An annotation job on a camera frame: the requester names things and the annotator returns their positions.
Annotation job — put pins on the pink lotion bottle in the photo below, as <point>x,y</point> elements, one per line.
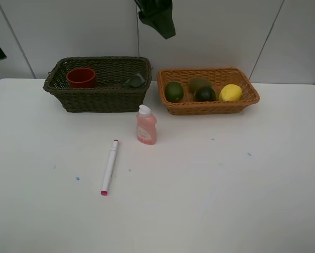
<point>146,126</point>

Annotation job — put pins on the yellow lemon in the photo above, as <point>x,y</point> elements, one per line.
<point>230,92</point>

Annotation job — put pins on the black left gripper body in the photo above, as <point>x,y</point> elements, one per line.
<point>153,6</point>

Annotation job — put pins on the green lime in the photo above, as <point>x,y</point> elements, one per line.
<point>174,92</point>

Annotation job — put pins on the dark round mangosteen fruit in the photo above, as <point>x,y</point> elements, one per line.
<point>205,94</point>

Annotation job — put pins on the dark brown wicker basket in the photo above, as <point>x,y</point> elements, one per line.
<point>109,96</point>

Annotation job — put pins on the white pink-capped marker pen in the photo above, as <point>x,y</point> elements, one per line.
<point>109,168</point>

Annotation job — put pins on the red plastic cup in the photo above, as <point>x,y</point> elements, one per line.
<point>83,77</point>

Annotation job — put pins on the orange wicker basket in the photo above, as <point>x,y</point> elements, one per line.
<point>219,77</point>

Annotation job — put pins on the dark green square bottle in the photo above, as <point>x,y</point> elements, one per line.
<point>135,81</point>

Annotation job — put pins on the brown kiwi fruit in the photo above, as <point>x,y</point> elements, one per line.
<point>197,83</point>

